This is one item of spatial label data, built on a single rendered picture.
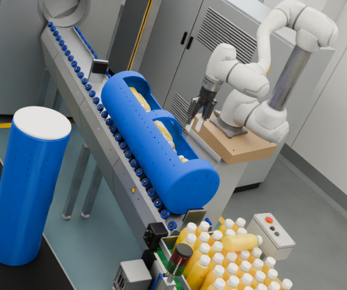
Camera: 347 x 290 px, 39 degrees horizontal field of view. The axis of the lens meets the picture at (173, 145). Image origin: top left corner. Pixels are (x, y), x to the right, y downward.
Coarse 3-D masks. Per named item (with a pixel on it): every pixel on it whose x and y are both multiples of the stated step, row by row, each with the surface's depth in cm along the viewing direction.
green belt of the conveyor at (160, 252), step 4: (160, 248) 212; (168, 248) 213; (172, 248) 214; (156, 252) 209; (160, 252) 209; (160, 256) 207; (164, 256) 208; (164, 260) 206; (164, 264) 204; (176, 276) 201; (176, 280) 199; (176, 284) 197; (180, 284) 198; (176, 288) 196; (180, 288) 196
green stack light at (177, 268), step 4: (168, 264) 165; (172, 264) 163; (168, 268) 165; (172, 268) 163; (176, 268) 163; (180, 268) 162; (184, 268) 163; (172, 272) 164; (176, 272) 163; (180, 272) 164
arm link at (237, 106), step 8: (232, 96) 272; (240, 96) 269; (248, 96) 269; (224, 104) 279; (232, 104) 272; (240, 104) 270; (248, 104) 270; (256, 104) 272; (224, 112) 278; (232, 112) 274; (240, 112) 271; (248, 112) 269; (224, 120) 279; (232, 120) 277; (240, 120) 273
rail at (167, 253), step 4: (160, 240) 205; (160, 244) 205; (164, 244) 202; (164, 248) 202; (164, 252) 202; (168, 252) 199; (168, 256) 199; (168, 260) 199; (180, 276) 192; (180, 280) 192; (184, 280) 189; (184, 284) 189; (184, 288) 189; (188, 288) 187
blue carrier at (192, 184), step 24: (120, 72) 269; (120, 96) 257; (144, 96) 286; (120, 120) 251; (144, 120) 239; (168, 120) 264; (144, 144) 231; (168, 144) 224; (144, 168) 231; (168, 168) 216; (192, 168) 212; (168, 192) 213; (192, 192) 220
